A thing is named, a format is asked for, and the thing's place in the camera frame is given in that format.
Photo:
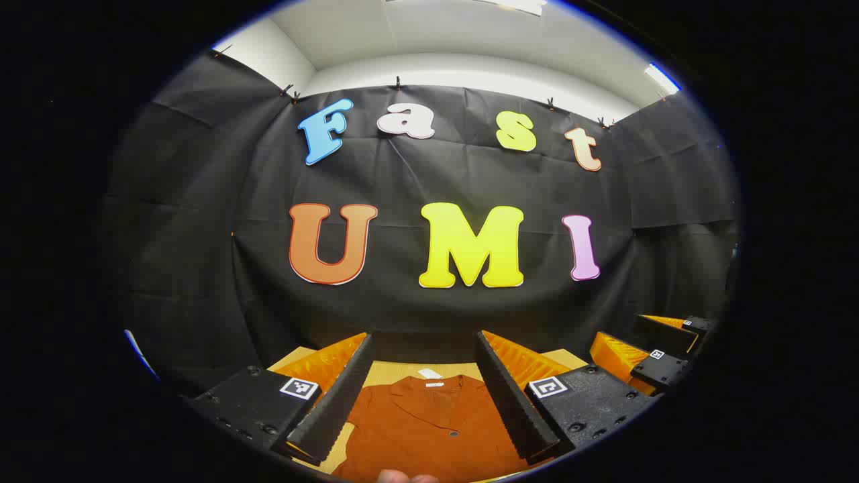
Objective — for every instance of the ceiling light panel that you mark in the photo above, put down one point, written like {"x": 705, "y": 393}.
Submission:
{"x": 517, "y": 5}
{"x": 661, "y": 77}

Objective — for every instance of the row of black cloth clips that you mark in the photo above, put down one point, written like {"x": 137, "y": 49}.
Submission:
{"x": 398, "y": 82}

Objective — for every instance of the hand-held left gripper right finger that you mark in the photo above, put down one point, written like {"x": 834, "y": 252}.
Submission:
{"x": 513, "y": 402}

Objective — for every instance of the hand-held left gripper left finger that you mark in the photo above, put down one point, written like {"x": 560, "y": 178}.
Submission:
{"x": 335, "y": 402}

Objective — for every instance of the black backdrop cloth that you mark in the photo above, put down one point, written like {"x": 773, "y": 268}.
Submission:
{"x": 402, "y": 174}

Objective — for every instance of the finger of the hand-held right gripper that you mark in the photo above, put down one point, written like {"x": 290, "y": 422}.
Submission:
{"x": 664, "y": 332}
{"x": 661, "y": 369}

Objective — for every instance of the orange button shirt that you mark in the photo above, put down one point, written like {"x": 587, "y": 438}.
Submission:
{"x": 429, "y": 429}

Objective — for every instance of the white paper tag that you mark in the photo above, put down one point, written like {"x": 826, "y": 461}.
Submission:
{"x": 429, "y": 373}

